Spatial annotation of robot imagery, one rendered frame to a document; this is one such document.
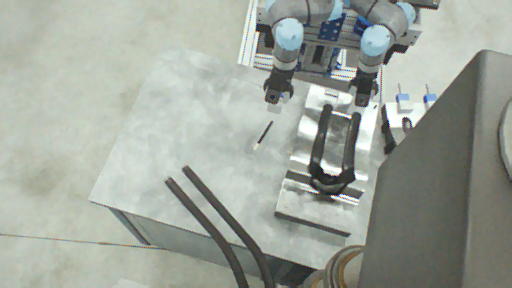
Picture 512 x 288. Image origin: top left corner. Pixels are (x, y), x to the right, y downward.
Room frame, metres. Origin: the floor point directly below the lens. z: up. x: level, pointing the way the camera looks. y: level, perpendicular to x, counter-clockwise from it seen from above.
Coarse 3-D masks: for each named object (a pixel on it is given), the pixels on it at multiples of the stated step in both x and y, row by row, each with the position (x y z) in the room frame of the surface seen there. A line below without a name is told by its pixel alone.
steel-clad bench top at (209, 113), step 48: (144, 96) 0.80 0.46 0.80; (192, 96) 0.83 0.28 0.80; (240, 96) 0.86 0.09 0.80; (144, 144) 0.60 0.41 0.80; (192, 144) 0.63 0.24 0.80; (240, 144) 0.65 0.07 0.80; (288, 144) 0.68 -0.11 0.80; (384, 144) 0.73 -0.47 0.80; (96, 192) 0.40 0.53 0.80; (144, 192) 0.42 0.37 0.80; (192, 192) 0.45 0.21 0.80; (240, 192) 0.47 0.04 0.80; (240, 240) 0.30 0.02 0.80; (288, 240) 0.32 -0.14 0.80; (336, 240) 0.35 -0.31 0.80
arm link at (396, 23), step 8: (384, 0) 0.95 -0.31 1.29; (376, 8) 0.92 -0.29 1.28; (384, 8) 0.92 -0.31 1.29; (392, 8) 0.92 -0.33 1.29; (400, 8) 0.92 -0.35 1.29; (408, 8) 0.92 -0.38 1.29; (368, 16) 0.91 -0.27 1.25; (376, 16) 0.90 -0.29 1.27; (384, 16) 0.90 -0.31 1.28; (392, 16) 0.89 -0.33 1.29; (400, 16) 0.89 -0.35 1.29; (408, 16) 0.90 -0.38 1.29; (376, 24) 0.90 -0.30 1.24; (384, 24) 0.87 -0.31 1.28; (392, 24) 0.87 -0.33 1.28; (400, 24) 0.87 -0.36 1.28; (408, 24) 0.89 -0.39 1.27; (392, 32) 0.85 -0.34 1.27; (400, 32) 0.86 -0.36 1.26
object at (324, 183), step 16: (320, 128) 0.72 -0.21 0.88; (352, 128) 0.74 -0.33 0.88; (320, 144) 0.65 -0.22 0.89; (352, 144) 0.68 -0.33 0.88; (320, 160) 0.57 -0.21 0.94; (352, 160) 0.60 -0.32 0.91; (320, 176) 0.53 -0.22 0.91; (336, 176) 0.52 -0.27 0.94; (352, 176) 0.53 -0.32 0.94; (320, 192) 0.47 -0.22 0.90; (336, 192) 0.49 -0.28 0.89
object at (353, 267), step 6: (354, 258) 0.13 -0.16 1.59; (360, 258) 0.12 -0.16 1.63; (348, 264) 0.12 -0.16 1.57; (354, 264) 0.12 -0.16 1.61; (360, 264) 0.11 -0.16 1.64; (348, 270) 0.11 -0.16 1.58; (354, 270) 0.11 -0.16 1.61; (348, 276) 0.11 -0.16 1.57; (354, 276) 0.10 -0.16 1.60; (348, 282) 0.10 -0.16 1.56; (354, 282) 0.10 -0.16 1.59
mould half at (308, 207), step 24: (312, 96) 0.84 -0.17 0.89; (312, 120) 0.75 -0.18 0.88; (336, 120) 0.76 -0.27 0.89; (312, 144) 0.64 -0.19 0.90; (336, 144) 0.66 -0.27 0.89; (360, 144) 0.68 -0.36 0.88; (288, 168) 0.53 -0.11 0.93; (336, 168) 0.55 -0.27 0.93; (360, 168) 0.57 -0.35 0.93; (288, 192) 0.47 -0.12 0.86; (312, 192) 0.48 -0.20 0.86; (360, 192) 0.49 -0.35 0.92; (288, 216) 0.39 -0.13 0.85; (312, 216) 0.40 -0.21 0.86; (336, 216) 0.41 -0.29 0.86
